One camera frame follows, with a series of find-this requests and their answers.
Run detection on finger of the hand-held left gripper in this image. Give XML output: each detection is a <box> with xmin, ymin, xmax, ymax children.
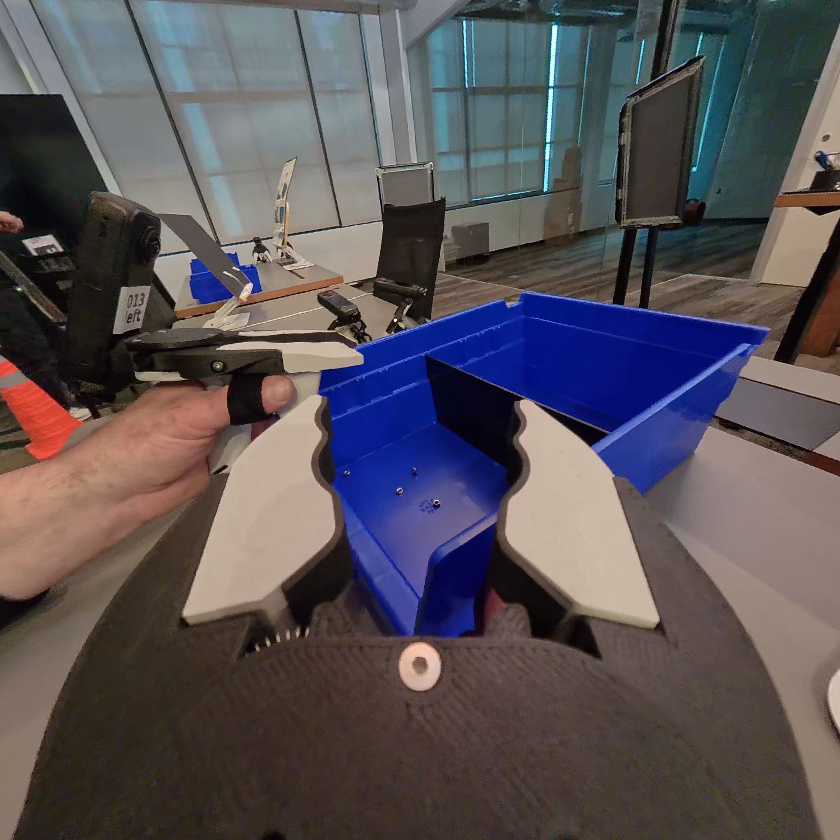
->
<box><xmin>223</xmin><ymin>328</ymin><xmax>349</xmax><ymax>347</ymax></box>
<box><xmin>276</xmin><ymin>340</ymin><xmax>366</xmax><ymax>376</ymax></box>

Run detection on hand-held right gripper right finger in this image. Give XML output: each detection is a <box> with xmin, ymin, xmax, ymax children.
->
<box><xmin>495</xmin><ymin>399</ymin><xmax>661</xmax><ymax>639</ymax></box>

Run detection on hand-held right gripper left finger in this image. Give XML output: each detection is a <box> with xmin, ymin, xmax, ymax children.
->
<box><xmin>182</xmin><ymin>392</ymin><xmax>358</xmax><ymax>631</ymax></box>

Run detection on blue plastic bin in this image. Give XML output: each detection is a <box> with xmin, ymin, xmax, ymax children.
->
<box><xmin>319</xmin><ymin>292</ymin><xmax>770</xmax><ymax>637</ymax></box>

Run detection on person's left forearm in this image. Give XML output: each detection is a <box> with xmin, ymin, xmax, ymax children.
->
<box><xmin>0</xmin><ymin>453</ymin><xmax>142</xmax><ymax>602</ymax></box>

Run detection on wood-edged desk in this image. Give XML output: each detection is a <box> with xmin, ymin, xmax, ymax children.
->
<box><xmin>176</xmin><ymin>259</ymin><xmax>346</xmax><ymax>320</ymax></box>

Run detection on person's left hand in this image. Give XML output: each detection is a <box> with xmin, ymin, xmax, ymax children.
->
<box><xmin>115</xmin><ymin>375</ymin><xmax>298</xmax><ymax>527</ymax></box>

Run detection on white board stand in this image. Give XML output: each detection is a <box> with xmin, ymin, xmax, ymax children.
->
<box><xmin>202</xmin><ymin>266</ymin><xmax>256</xmax><ymax>330</ymax></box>

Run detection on blue storage bin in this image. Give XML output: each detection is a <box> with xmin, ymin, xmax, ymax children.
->
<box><xmin>189</xmin><ymin>251</ymin><xmax>263</xmax><ymax>298</ymax></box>

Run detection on black monitor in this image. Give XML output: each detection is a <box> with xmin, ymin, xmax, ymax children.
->
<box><xmin>0</xmin><ymin>94</ymin><xmax>110</xmax><ymax>263</ymax></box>

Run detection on instruction board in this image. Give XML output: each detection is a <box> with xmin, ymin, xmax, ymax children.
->
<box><xmin>272</xmin><ymin>157</ymin><xmax>298</xmax><ymax>254</ymax></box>

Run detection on black mesh office chair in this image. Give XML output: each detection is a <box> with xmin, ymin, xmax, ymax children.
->
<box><xmin>374</xmin><ymin>197</ymin><xmax>448</xmax><ymax>330</ymax></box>

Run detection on black bin divider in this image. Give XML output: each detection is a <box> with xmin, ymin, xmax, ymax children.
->
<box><xmin>425</xmin><ymin>354</ymin><xmax>611</xmax><ymax>471</ymax></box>

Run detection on orange traffic cone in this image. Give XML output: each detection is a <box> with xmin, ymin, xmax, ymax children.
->
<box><xmin>0</xmin><ymin>357</ymin><xmax>84</xmax><ymax>462</ymax></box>

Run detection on grey cabinet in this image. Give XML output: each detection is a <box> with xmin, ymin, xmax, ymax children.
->
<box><xmin>451</xmin><ymin>222</ymin><xmax>490</xmax><ymax>261</ymax></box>

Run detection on cardboard boxes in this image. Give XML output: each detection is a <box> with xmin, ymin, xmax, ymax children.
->
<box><xmin>543</xmin><ymin>147</ymin><xmax>583</xmax><ymax>248</ymax></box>

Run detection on black framed display stand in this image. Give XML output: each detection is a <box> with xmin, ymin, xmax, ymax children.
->
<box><xmin>613</xmin><ymin>0</ymin><xmax>707</xmax><ymax>309</ymax></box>

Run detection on black action camera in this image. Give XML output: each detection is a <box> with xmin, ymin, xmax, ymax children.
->
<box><xmin>316</xmin><ymin>289</ymin><xmax>366</xmax><ymax>343</ymax></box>
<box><xmin>373</xmin><ymin>278</ymin><xmax>429</xmax><ymax>330</ymax></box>

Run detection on silver sign frame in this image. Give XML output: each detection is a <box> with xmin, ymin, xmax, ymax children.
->
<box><xmin>375</xmin><ymin>161</ymin><xmax>436</xmax><ymax>208</ymax></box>

